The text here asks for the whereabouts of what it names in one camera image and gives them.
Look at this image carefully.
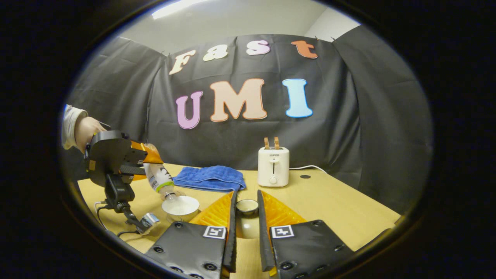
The white toaster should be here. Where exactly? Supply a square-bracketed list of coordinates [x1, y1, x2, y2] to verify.
[258, 146, 290, 188]

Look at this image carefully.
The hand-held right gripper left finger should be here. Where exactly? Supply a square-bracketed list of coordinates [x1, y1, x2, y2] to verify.
[144, 190, 238, 279]

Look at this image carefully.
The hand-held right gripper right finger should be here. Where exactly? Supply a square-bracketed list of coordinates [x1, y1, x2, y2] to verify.
[257, 189, 355, 279]

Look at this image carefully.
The blue towel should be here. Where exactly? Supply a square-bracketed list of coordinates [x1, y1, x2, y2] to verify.
[172, 165, 246, 193]

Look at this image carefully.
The white power cable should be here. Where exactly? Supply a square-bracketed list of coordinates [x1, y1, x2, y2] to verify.
[289, 165, 328, 174]

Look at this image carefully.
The thin gripper cable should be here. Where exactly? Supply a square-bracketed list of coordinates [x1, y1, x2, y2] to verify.
[95, 201, 141, 238]

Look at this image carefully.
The white teacup lid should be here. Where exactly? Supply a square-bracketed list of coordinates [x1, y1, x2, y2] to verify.
[236, 199, 259, 239]

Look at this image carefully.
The clear water bottle yellow label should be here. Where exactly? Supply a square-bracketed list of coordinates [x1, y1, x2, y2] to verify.
[143, 143, 186, 202]

